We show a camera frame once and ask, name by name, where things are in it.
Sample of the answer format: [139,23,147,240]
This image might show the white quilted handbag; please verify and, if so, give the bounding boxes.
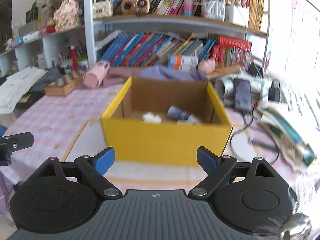
[93,0,113,20]

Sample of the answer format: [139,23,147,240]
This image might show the silver tape roll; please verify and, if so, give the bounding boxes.
[214,78,234,98]

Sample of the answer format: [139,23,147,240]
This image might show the yellow cardboard box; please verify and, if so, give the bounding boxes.
[100,77,233,166]

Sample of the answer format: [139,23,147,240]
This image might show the wooden chess box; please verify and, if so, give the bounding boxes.
[44,69,86,96]

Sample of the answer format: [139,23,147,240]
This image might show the pink purple cloth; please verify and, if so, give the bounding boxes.
[102,66,208,88]

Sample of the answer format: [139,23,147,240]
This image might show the stack of white papers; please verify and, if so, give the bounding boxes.
[0,67,47,114]

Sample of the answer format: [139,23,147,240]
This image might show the black phone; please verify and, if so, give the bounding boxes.
[234,79,253,113]

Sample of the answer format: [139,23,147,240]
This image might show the black power adapter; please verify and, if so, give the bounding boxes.
[268,79,280,102]

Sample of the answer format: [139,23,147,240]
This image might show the retro brown radio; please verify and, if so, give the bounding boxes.
[120,0,150,15]

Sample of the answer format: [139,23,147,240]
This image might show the grey cloth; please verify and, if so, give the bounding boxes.
[29,68,62,93]

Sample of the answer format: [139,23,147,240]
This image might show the small pink pig toy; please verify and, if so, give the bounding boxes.
[197,59,216,75]

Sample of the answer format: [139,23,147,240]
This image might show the white printed tube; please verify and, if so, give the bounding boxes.
[167,106,202,124]

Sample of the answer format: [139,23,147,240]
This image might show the white bookshelf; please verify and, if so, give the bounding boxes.
[1,0,269,74]

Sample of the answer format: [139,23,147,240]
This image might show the small white plug adapter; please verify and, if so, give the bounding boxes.
[142,112,162,124]

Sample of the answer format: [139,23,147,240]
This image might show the pink checked tablecloth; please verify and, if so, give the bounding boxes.
[1,84,297,192]

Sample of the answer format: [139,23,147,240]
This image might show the row of lower books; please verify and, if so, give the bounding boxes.
[100,31,216,67]

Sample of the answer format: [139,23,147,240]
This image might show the green lid white jar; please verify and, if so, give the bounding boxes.
[77,56,88,69]

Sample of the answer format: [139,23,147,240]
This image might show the red thick book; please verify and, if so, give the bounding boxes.
[217,35,252,51]

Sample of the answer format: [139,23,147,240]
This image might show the red hanging tassel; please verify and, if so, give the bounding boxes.
[70,46,78,70]

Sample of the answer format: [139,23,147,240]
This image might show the pink cylindrical cup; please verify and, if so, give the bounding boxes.
[82,60,110,89]

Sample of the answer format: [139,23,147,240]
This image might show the orange white box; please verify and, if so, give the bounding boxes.
[168,55,199,67]

